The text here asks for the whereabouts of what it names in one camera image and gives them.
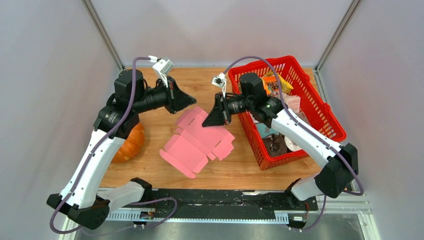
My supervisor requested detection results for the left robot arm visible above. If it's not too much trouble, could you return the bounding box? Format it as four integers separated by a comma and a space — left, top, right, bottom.
46, 69, 196, 230

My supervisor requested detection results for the orange pumpkin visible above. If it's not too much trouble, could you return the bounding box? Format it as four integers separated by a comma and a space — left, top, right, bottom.
111, 123, 145, 164

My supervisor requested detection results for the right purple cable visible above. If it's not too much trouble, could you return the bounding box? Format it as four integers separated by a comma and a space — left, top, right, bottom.
222, 55, 365, 232

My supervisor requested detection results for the pink paper box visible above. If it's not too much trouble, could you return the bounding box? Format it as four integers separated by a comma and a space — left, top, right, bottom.
159, 106, 235, 179

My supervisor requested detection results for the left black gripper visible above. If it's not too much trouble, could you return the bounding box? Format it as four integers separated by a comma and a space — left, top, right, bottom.
132, 75, 196, 114

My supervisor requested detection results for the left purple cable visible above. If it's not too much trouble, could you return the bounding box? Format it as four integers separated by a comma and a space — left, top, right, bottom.
49, 55, 178, 235

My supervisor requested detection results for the purple cable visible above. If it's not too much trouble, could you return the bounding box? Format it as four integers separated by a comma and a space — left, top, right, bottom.
49, 55, 178, 235
222, 55, 365, 232

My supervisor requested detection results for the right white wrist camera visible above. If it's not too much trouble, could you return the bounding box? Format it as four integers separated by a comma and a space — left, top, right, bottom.
211, 72, 227, 97

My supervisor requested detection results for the aluminium frame rail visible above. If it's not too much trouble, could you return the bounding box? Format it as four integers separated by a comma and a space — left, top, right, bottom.
57, 187, 382, 240

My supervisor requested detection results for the teal box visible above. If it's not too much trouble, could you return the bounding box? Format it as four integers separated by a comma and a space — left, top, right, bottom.
255, 123, 279, 139

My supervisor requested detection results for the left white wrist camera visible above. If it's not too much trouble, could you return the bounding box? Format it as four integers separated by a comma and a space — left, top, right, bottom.
150, 57, 175, 88

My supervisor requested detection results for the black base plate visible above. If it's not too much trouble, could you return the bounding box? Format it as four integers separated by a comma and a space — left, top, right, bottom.
109, 188, 318, 221

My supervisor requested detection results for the yellow snack bag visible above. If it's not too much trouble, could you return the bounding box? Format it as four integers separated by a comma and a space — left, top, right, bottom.
263, 71, 294, 94

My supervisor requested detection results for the orange snack box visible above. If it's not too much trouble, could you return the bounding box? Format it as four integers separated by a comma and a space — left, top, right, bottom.
261, 75, 280, 97

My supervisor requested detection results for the red plastic basket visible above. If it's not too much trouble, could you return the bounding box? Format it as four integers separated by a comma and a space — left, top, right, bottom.
228, 55, 347, 171

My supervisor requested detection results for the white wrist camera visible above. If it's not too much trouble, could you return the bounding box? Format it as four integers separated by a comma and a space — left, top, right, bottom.
150, 57, 175, 88
211, 72, 227, 97

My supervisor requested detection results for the pink small box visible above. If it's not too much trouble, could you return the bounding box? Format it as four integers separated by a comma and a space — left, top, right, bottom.
282, 93, 301, 113

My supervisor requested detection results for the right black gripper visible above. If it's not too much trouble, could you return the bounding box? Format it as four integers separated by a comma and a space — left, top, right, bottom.
202, 92, 254, 128

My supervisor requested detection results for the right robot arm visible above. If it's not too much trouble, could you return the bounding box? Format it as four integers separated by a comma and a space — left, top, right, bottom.
202, 72, 358, 210

